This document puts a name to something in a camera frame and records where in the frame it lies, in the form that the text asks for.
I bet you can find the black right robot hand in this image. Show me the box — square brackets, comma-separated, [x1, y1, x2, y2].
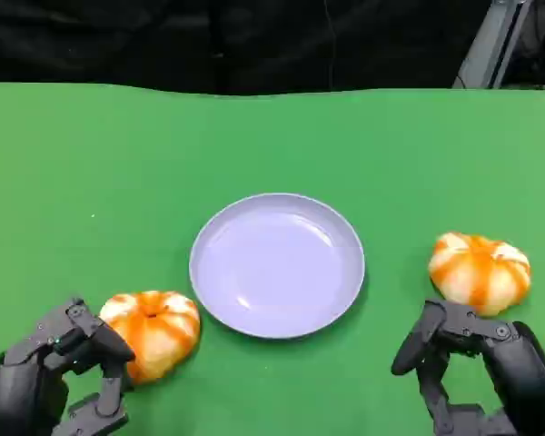
[391, 298, 545, 436]

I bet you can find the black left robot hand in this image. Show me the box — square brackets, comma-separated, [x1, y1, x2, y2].
[0, 297, 136, 436]

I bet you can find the orange and white bread roll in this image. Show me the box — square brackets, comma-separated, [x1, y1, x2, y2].
[428, 232, 532, 317]
[98, 290, 202, 386]

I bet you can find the lilac plate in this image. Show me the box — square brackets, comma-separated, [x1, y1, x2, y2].
[189, 192, 366, 340]

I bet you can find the green table cloth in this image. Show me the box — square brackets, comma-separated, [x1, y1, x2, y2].
[0, 81, 545, 436]

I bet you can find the black backdrop curtain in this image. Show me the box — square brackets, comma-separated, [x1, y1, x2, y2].
[0, 0, 545, 96]

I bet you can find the grey metal frame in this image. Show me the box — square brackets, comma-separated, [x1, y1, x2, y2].
[451, 0, 535, 90]

